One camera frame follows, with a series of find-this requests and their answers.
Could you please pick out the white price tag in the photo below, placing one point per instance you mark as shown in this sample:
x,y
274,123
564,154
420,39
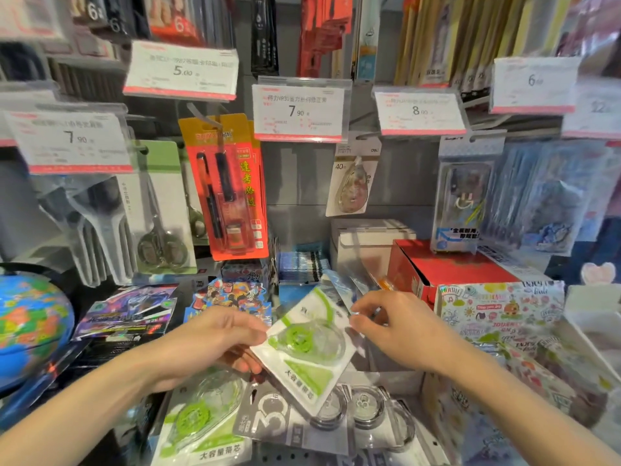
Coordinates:
x,y
24,97
419,111
594,109
533,84
298,111
180,71
68,140

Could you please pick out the beige correction tape package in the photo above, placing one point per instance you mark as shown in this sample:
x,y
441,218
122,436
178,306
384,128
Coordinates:
x,y
351,184

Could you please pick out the white red label sticker packs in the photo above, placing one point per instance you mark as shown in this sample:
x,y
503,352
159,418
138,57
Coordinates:
x,y
29,16

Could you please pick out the clear blister compass package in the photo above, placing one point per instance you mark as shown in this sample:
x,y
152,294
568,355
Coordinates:
x,y
461,198

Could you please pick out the red cardboard box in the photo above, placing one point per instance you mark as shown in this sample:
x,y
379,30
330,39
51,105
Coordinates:
x,y
451,266

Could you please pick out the person's right forearm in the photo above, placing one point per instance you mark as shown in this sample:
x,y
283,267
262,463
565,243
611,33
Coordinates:
x,y
524,417

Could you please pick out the row of blue stationery packs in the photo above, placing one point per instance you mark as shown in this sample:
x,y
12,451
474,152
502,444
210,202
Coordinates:
x,y
543,203

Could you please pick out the black holographic card box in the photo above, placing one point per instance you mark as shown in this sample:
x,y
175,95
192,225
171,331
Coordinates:
x,y
126,310

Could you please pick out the clear packs of grey scissors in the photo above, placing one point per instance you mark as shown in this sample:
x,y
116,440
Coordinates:
x,y
97,223

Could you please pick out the blue cartoon card box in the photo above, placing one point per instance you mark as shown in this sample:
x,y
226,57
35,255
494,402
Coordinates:
x,y
228,296

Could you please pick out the scissors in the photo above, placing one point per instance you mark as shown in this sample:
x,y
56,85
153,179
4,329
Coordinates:
x,y
160,160

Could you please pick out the grey perforated metal shelf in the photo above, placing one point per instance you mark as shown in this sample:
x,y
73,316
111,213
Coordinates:
x,y
301,456

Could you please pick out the person's left forearm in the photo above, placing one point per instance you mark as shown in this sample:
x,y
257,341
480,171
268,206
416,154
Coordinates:
x,y
73,417

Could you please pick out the pink purple stationery packs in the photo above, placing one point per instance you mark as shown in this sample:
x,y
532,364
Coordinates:
x,y
611,198

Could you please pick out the orange pen set packages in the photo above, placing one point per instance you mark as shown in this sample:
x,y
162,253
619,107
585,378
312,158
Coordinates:
x,y
242,189

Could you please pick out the person's right hand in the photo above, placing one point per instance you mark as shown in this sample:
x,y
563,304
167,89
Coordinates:
x,y
407,334

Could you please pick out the person's left hand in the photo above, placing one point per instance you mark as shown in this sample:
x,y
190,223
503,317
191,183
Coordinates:
x,y
204,339

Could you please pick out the blue globe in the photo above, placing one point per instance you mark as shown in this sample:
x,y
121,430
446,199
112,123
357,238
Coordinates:
x,y
29,325

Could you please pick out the pink heart figure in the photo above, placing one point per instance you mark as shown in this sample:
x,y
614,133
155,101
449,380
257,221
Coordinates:
x,y
597,274

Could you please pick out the stack of blue striped packets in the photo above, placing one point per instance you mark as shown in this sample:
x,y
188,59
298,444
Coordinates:
x,y
301,266

